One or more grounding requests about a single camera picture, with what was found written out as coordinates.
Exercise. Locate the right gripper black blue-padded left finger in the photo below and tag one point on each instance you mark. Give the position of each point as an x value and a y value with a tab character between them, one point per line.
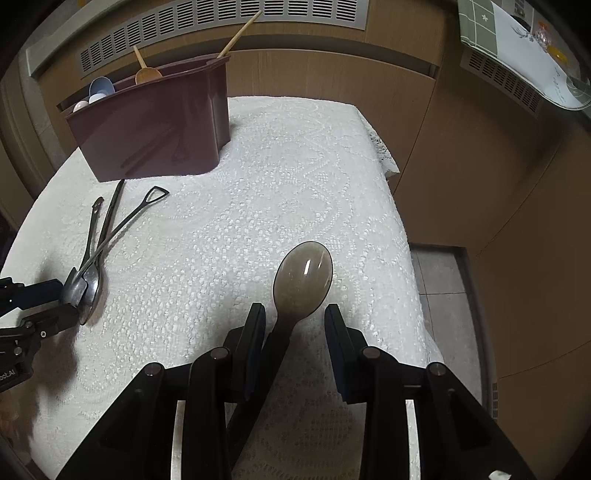
209	398

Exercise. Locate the green checkered cloth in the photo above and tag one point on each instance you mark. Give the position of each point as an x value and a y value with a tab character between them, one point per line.
519	37

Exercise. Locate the light blue plastic spoon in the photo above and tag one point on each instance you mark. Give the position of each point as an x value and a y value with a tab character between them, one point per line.
100	88

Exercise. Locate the metal spoon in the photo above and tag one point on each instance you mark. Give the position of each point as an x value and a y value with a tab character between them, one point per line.
104	230
86	303

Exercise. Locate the grey translucent black-handled spoon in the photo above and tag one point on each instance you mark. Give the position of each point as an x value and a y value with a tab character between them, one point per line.
301	284

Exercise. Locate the white lace tablecloth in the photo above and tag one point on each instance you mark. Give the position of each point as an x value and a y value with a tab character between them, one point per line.
188	268

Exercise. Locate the grey ventilation grille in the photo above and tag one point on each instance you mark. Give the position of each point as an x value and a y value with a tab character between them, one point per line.
177	18

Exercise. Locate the wooden chopstick right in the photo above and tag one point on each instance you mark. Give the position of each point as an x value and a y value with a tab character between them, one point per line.
231	43

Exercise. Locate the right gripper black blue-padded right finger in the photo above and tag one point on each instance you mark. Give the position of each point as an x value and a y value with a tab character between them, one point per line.
457	438

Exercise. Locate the purple plastic utensil caddy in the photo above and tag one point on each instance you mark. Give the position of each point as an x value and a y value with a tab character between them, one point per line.
172	126

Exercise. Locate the small side vent grille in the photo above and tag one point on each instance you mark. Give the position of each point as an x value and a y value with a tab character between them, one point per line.
502	79

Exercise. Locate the white plastic spoon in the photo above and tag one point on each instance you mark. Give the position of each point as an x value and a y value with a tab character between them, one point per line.
80	105

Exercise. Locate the brown wooden spoon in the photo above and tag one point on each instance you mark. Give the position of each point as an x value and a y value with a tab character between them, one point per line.
145	73

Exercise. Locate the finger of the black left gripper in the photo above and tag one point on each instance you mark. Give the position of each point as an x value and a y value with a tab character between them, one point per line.
19	296
50	322

